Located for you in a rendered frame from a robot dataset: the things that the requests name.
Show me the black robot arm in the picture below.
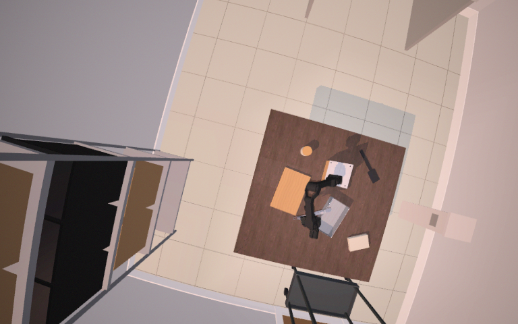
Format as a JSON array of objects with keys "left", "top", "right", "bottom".
[{"left": 300, "top": 174, "right": 343, "bottom": 239}]

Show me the cream cylinder with orange top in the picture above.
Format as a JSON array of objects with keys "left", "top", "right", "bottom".
[{"left": 301, "top": 146, "right": 312, "bottom": 156}]

